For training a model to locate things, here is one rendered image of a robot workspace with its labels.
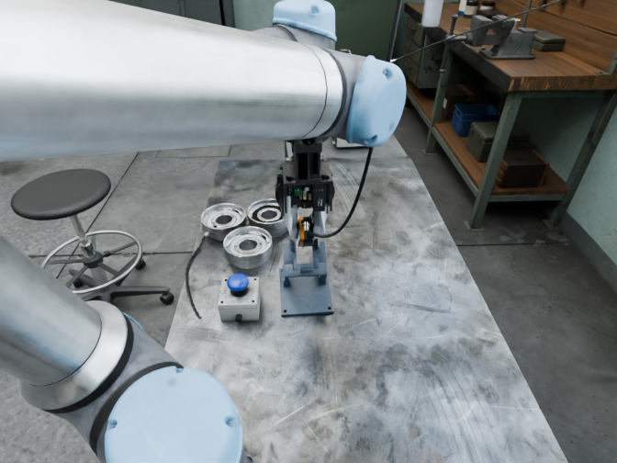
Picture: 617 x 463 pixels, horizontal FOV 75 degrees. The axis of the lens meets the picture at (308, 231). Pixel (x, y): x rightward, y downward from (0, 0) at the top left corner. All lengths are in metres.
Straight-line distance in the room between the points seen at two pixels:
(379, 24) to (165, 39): 3.51
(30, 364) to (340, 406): 0.42
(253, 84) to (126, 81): 0.08
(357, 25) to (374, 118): 3.34
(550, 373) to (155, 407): 1.65
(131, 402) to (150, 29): 0.33
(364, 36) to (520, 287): 2.41
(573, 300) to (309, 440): 1.77
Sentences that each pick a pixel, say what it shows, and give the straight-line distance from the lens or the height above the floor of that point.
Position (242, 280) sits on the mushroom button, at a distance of 0.74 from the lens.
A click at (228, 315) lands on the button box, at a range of 0.76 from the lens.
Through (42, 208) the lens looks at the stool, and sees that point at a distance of 1.64.
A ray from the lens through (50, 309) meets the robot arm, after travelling 0.41.
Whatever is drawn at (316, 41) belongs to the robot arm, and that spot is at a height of 1.28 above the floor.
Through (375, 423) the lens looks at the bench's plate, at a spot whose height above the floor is 0.80.
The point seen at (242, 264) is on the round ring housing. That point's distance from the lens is 0.85.
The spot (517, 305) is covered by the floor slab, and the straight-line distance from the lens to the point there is 2.09.
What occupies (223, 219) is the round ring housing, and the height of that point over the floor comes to 0.82.
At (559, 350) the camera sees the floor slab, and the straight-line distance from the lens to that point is 2.00.
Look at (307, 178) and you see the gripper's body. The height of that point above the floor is 1.10.
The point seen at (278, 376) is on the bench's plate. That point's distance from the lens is 0.70.
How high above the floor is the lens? 1.39
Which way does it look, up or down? 38 degrees down
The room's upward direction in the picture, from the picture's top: straight up
